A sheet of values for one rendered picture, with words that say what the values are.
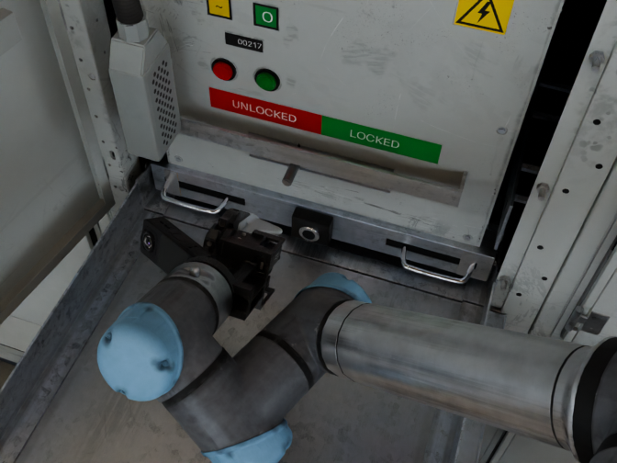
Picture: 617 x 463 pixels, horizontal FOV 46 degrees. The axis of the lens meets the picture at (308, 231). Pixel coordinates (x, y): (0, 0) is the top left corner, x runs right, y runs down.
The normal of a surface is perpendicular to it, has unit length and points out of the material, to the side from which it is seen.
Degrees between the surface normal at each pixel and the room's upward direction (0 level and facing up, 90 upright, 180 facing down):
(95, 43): 90
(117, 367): 60
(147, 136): 90
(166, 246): 65
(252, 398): 22
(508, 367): 43
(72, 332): 0
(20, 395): 90
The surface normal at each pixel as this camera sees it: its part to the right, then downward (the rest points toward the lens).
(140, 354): -0.26, 0.33
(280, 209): -0.32, 0.74
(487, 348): -0.49, -0.73
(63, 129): 0.88, 0.39
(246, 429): 0.43, -0.22
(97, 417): 0.03, -0.62
